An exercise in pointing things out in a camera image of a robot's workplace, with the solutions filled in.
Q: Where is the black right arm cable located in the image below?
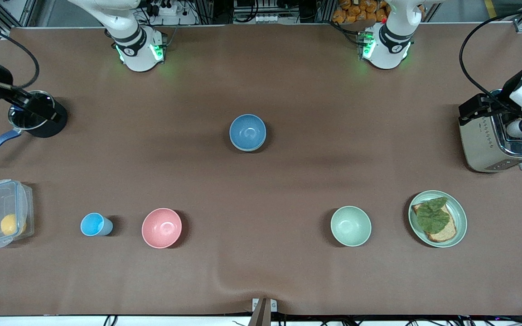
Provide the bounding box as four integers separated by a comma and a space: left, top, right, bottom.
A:
0, 13, 40, 89

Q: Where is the bag of orange snacks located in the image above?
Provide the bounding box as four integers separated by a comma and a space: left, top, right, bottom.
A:
332, 0, 391, 24

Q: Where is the white power strip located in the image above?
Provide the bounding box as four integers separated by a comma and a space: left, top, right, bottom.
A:
150, 0, 198, 25

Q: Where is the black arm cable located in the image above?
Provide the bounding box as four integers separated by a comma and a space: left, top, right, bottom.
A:
459, 4, 522, 105
0, 13, 40, 89

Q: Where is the light green plate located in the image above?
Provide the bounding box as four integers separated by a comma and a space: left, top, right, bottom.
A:
408, 190, 468, 248

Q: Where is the blue bowl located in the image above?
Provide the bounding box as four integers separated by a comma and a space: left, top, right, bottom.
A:
229, 114, 267, 151

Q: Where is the wholegrain bread slice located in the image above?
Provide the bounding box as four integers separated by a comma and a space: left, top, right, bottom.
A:
411, 202, 458, 243

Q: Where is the light blue cup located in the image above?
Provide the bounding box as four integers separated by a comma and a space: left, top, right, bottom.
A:
80, 212, 114, 237

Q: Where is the silver toaster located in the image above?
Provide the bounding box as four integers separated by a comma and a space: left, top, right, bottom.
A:
457, 102, 522, 173

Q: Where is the yellow lemon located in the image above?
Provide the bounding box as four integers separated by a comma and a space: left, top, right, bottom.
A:
0, 214, 27, 236

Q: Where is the brown table cloth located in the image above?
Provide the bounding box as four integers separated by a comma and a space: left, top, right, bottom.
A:
0, 24, 522, 316

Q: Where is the green lettuce leaf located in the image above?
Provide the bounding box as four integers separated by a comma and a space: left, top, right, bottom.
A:
416, 197, 451, 235

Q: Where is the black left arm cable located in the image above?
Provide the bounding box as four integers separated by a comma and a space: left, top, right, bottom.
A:
459, 4, 522, 105

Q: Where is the pink bowl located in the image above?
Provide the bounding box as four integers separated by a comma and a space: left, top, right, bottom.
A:
141, 208, 183, 249

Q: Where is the black pot blue handle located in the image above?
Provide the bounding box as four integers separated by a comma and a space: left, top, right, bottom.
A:
0, 90, 69, 165

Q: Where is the glass lid blue knob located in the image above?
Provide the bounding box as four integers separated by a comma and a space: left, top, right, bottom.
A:
8, 91, 56, 130

